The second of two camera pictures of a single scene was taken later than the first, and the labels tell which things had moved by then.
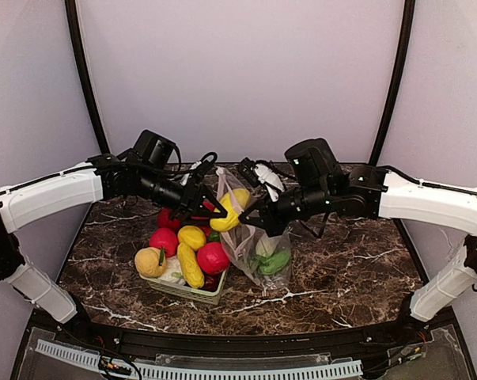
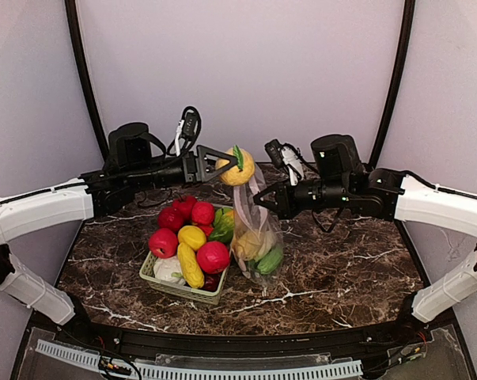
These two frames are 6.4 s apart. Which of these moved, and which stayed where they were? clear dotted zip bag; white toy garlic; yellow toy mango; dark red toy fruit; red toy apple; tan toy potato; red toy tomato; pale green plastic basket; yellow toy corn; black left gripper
Moved: black left gripper; clear dotted zip bag; yellow toy mango; tan toy potato
Stayed: red toy apple; red toy tomato; yellow toy corn; dark red toy fruit; pale green plastic basket; white toy garlic
